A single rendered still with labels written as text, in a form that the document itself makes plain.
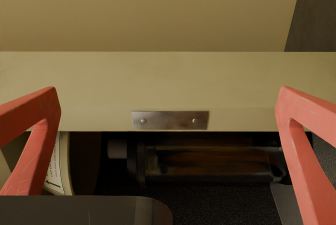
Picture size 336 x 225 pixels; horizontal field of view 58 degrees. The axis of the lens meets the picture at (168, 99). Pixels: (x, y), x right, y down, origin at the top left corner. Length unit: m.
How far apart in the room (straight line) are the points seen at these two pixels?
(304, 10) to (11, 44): 0.64
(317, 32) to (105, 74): 0.40
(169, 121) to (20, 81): 0.16
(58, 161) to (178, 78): 0.17
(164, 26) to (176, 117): 0.44
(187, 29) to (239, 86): 0.41
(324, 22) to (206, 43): 0.26
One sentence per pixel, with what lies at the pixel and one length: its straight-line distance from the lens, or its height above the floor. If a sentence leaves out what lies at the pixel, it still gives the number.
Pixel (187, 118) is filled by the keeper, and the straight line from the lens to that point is 0.28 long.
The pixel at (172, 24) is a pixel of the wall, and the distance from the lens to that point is 0.70.
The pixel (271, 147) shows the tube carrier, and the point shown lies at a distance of 0.42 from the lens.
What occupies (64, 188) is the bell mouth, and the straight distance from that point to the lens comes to 0.40.
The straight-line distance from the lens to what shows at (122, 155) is 0.43.
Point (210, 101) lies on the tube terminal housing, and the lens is 0.28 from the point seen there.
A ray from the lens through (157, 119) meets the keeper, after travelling 0.28.
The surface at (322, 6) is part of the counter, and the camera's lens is 0.60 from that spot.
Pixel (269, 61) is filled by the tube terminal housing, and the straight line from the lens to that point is 0.37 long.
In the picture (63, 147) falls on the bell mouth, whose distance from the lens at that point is 0.38.
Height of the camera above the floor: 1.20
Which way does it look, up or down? level
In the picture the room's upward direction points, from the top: 90 degrees counter-clockwise
